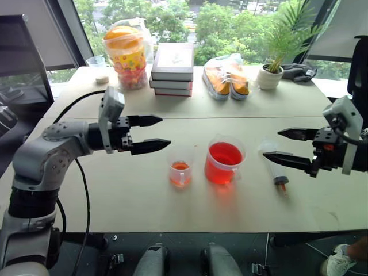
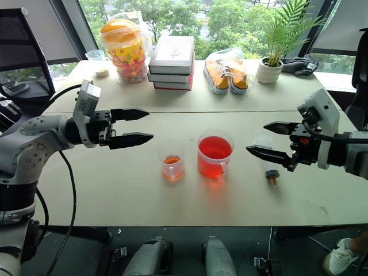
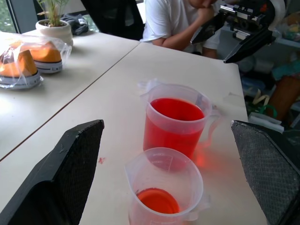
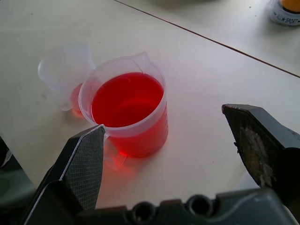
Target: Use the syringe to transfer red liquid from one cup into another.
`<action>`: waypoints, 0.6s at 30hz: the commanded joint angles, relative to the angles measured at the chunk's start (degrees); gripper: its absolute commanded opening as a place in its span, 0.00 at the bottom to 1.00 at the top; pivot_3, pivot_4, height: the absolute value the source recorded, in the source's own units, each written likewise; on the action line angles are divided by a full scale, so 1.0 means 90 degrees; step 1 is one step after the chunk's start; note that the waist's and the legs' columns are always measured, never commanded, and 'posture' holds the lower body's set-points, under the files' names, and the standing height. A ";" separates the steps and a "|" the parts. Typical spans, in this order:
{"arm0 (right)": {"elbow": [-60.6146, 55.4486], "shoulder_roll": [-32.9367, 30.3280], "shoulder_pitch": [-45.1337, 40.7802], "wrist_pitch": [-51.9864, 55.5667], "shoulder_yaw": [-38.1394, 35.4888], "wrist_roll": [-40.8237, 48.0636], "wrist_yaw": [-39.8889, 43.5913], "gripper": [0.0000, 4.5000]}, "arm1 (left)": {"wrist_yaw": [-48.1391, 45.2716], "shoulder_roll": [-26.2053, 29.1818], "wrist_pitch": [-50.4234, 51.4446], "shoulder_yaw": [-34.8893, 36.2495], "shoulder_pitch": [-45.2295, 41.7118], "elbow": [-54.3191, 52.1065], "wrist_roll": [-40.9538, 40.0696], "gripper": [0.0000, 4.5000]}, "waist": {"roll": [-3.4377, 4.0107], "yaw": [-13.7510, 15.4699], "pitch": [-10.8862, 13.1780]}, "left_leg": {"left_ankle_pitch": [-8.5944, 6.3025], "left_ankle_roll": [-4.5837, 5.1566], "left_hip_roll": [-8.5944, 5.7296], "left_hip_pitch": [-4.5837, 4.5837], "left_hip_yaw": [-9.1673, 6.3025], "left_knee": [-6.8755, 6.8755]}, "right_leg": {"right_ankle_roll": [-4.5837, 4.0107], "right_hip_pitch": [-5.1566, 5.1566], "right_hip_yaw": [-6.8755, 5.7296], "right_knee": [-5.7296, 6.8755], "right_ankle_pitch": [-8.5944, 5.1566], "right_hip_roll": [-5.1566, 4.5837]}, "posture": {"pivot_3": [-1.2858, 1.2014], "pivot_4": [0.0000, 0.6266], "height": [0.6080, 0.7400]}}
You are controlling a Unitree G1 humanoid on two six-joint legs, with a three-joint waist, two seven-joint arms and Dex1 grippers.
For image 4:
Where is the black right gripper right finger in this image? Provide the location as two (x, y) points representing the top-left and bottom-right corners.
(221, 104), (300, 218)

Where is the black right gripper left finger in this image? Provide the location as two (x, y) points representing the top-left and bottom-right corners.
(21, 124), (106, 225)

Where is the plastic beaker with red liquid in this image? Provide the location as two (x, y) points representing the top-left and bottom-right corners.
(78, 52), (169, 170)

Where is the small clear plastic beaker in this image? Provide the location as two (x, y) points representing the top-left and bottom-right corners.
(37, 43), (97, 115)

